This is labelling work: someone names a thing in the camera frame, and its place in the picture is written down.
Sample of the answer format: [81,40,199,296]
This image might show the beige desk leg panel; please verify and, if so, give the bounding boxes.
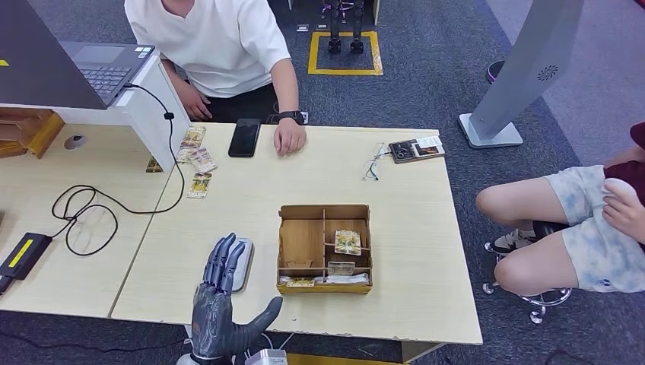
[400,341,449,365]

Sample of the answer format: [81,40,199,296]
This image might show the grey card reader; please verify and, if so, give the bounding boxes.
[229,236,255,294]

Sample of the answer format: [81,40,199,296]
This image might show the black product package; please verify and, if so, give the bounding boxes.
[388,135,446,165]

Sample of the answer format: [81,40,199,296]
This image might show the yellow floor tape square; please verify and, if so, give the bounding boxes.
[307,30,384,77]

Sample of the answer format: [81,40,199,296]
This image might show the black power cable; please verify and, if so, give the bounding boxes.
[52,83,186,257]

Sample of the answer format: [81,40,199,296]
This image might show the white paper slips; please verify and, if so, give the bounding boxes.
[315,272,371,284]

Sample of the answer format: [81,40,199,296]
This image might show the black power adapter yellow label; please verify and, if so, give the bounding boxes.
[0,232,53,298]

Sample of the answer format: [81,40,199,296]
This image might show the chrome stool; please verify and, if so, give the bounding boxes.
[481,220,574,326]

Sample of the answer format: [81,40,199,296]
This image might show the thin wire bundle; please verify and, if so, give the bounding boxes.
[361,143,390,183]

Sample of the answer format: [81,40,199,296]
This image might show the grey kiosk stand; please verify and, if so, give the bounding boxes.
[457,0,586,150]

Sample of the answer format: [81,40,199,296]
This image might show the wooden divided card box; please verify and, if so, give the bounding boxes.
[275,203,374,296]

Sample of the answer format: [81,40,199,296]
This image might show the white black sneaker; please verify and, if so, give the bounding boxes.
[485,229,538,257]

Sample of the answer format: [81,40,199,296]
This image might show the black smartphone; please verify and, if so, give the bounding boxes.
[227,117,262,159]

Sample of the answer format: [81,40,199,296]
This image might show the white cable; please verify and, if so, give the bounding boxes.
[231,332,296,365]

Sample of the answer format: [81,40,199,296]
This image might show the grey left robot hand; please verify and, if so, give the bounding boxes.
[190,232,284,363]

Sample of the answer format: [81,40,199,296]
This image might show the black humanoid robot leg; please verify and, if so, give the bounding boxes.
[350,0,365,55]
[328,0,344,55]

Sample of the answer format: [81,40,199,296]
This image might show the wooden storage box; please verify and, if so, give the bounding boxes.
[0,108,66,160]

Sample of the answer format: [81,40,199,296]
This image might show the person's left hand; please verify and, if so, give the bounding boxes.
[272,118,308,157]
[602,193,645,244]

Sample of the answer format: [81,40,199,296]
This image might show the white round container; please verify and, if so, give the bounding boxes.
[602,177,638,205]

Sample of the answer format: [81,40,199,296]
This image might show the black wristwatch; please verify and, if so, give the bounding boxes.
[277,109,307,127]

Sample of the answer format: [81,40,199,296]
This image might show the person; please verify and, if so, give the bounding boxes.
[123,0,308,158]
[475,122,645,296]

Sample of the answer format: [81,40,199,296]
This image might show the black purple round base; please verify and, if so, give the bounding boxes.
[486,60,506,84]

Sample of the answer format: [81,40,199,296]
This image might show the black floor cable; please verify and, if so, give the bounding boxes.
[0,329,190,354]

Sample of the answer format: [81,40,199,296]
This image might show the white laptop stand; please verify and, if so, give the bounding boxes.
[0,54,192,173]

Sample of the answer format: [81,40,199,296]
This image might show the person's right hand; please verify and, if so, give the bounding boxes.
[181,87,214,122]

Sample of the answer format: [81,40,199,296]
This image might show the dark grey laptop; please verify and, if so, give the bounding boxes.
[0,0,156,111]

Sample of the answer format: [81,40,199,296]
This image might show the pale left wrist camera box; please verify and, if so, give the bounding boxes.
[244,348,288,365]

